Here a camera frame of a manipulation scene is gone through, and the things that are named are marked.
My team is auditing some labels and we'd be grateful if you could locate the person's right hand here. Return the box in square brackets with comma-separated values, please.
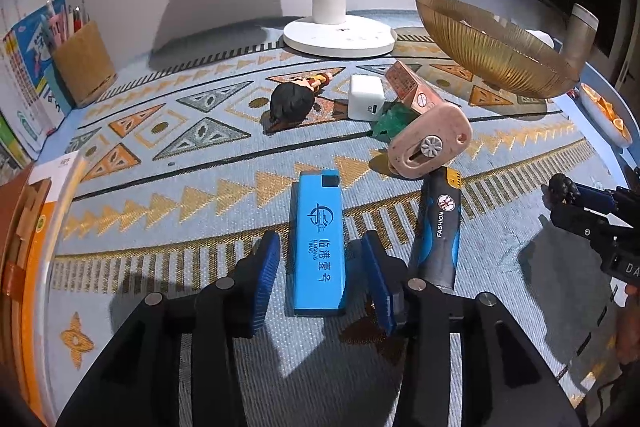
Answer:
[615, 283, 640, 367]

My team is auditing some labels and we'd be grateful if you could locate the dark green translucent figure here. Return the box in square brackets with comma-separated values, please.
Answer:
[371, 102, 422, 144]

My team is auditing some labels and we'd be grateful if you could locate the brown pen holder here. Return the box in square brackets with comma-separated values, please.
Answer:
[51, 20, 119, 108]

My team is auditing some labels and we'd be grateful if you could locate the black-haired doll figurine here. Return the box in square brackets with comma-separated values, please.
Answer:
[269, 69, 334, 124]

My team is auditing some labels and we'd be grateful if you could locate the pink utility knife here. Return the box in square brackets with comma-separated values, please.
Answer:
[387, 102, 474, 180]

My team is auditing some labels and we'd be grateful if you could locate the pink pen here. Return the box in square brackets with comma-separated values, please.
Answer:
[47, 1, 71, 45]

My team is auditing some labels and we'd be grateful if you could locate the green book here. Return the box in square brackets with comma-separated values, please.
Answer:
[0, 111, 32, 174]

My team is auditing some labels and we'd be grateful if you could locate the blue cover book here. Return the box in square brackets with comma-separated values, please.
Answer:
[2, 0, 70, 134]

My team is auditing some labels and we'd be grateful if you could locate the plate of orange slices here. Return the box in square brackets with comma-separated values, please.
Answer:
[576, 82, 635, 148]

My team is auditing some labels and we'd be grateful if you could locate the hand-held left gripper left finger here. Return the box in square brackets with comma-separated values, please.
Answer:
[55, 229, 282, 427]

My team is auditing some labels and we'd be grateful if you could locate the small pink carton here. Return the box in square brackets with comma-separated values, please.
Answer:
[384, 60, 447, 116]

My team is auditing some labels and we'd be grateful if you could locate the white charger plug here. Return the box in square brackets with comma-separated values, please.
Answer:
[347, 74, 384, 123]

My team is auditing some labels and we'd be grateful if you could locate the brown wooden organizer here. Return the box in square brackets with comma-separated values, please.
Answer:
[0, 179, 52, 360]

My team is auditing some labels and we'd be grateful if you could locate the orange and white box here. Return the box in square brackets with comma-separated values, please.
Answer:
[22, 150, 89, 424]

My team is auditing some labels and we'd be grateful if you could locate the gold ribbed bowl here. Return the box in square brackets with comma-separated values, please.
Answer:
[415, 0, 581, 100]

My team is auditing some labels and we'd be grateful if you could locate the blue lighter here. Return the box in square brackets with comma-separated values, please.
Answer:
[286, 170, 349, 318]

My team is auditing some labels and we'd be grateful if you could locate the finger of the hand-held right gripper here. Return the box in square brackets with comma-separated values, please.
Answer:
[549, 206, 617, 240]
[567, 185, 640, 220]

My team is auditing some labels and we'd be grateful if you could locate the blue black fashion knife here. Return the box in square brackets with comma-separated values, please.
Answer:
[408, 166, 464, 294]

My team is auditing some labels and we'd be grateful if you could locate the grey monitor stand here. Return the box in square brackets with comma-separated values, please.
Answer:
[561, 3, 599, 68]

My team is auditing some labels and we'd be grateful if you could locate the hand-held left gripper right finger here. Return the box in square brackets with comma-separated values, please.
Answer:
[361, 231, 584, 427]

